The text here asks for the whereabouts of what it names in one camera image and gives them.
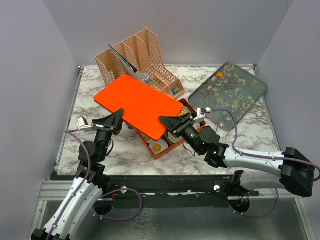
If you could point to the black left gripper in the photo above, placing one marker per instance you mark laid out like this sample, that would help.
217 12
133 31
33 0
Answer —
108 123

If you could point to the floral teal serving tray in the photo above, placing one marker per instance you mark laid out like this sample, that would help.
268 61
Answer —
237 91

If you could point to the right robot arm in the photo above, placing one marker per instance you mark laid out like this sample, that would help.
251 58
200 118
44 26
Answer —
289 169

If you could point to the orange tin lid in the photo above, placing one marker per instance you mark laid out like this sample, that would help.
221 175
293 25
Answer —
142 104

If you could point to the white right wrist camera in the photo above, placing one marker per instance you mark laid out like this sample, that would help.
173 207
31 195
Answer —
201 114

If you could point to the peach plastic desk organizer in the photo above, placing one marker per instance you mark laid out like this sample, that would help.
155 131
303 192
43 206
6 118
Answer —
143 51

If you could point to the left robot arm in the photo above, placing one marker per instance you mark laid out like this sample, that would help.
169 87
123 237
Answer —
89 182

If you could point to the steel serving tongs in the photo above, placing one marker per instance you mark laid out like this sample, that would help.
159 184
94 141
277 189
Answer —
220 127

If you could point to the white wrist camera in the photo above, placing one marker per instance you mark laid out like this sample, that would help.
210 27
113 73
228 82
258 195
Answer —
201 114
83 125

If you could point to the blue white lidded jar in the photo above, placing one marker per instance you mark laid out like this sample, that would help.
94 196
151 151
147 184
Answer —
146 78

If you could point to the white paper cupcake liner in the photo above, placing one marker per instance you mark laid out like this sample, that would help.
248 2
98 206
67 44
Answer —
162 142
169 137
142 134

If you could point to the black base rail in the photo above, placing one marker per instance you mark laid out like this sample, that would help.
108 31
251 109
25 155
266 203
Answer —
172 191

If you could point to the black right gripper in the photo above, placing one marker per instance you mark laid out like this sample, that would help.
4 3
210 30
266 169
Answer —
170 122

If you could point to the orange cookie tin box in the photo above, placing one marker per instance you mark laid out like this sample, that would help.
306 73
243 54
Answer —
172 146

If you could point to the grey folder booklet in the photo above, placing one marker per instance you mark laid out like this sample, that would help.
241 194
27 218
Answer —
128 67

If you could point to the round orange chip cookie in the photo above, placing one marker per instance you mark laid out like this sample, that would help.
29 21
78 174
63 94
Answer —
157 147

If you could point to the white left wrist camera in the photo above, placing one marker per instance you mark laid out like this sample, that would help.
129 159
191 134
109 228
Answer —
83 125

